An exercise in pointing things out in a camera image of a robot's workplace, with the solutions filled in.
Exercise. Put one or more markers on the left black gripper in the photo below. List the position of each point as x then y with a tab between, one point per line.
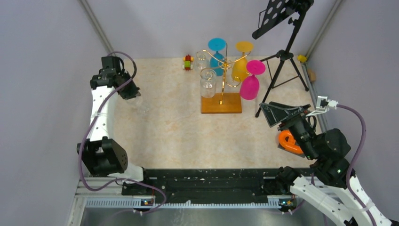
132	92

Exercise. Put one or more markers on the orange tape dispenser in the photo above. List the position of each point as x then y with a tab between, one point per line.
287	143

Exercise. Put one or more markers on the blue wine glass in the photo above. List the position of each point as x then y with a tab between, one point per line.
216	45

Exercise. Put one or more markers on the gold wire glass rack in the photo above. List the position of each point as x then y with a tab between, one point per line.
223	101

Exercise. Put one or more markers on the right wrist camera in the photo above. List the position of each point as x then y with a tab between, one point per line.
323	105

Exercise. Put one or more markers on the clear hanging glass back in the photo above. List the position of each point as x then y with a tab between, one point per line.
201	61

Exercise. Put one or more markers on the magenta wine glass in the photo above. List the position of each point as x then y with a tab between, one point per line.
250	86

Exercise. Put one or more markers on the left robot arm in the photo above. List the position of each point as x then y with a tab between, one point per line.
101	154

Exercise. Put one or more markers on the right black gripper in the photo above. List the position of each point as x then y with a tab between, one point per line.
274	113

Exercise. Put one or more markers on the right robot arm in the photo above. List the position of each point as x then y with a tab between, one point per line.
352	207

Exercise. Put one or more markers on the clear hanging glass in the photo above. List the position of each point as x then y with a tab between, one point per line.
207	83
201	61

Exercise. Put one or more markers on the yellow wine glass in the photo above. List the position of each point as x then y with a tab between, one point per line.
239	71

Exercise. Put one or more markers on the clear wine glass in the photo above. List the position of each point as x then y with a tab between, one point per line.
138	104

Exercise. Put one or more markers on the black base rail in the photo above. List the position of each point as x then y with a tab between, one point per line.
207	186

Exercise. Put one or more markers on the yellow corner clamp right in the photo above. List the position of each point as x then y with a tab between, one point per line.
302	58

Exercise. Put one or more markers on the colourful toy car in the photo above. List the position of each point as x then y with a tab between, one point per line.
188	62

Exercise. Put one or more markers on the clear hanging glass front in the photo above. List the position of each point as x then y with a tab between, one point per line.
207	83

